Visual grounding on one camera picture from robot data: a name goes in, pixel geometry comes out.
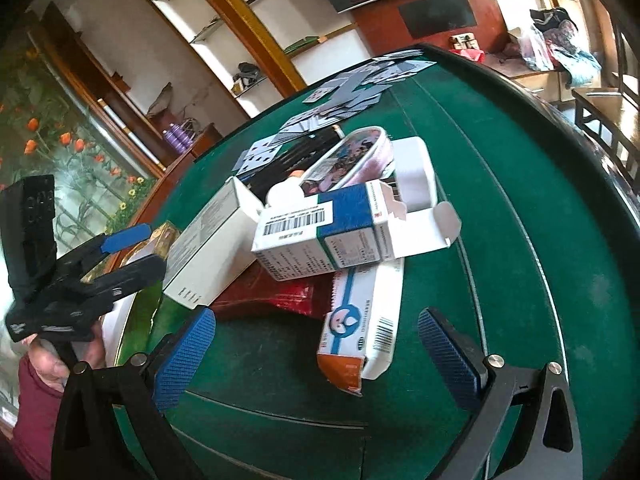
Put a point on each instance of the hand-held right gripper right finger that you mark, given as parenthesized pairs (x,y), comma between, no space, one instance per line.
(445,360)

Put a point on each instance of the pile of playing cards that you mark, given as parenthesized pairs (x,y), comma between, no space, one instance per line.
(350,90)

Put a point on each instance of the wooden chair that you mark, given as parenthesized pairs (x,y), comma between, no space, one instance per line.
(605,115)

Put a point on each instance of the black marker red cap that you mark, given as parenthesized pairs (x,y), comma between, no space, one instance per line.
(290,165)

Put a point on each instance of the gold rimmed white tray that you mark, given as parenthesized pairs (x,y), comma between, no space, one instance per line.
(160,240)

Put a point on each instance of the red foil packet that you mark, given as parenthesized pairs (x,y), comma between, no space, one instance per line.
(270,295)

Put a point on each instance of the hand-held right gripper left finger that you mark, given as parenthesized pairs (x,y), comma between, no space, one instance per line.
(185,360)

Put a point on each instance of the cartoon print pencil case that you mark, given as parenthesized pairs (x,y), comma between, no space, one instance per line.
(345,160)

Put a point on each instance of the blue white medicine box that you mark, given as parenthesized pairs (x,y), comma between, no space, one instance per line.
(300,245)

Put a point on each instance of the pile of clothes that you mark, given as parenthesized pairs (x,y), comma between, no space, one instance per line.
(555,45)

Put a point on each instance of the white black pole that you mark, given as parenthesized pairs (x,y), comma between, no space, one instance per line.
(130,135)

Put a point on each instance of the artificial flower display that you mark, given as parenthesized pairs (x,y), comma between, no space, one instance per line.
(60,160)

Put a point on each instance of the plain white box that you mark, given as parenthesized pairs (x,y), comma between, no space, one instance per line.
(415,170)

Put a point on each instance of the person's left hand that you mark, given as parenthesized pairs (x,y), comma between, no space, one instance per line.
(45,365)

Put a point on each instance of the grey black pouch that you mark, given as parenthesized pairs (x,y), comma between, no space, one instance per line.
(248,76)

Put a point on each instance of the white wall shelf unit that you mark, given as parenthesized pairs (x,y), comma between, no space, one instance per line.
(165,35)

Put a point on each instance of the white bottle orange cap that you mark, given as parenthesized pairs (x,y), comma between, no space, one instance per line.
(282,194)

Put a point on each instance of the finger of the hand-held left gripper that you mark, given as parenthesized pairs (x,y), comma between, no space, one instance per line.
(135,272)
(125,240)

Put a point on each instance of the orange blue white box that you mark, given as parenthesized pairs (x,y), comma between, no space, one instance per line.
(360,330)

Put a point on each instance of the person's left forearm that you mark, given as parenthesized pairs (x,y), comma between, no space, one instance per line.
(35,420)

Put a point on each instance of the long white carton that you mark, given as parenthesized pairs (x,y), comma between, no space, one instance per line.
(210,245)

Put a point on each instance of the green flat box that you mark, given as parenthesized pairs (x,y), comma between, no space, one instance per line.
(302,45)

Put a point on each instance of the red wooden television cabinet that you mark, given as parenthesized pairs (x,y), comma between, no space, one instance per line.
(380,25)

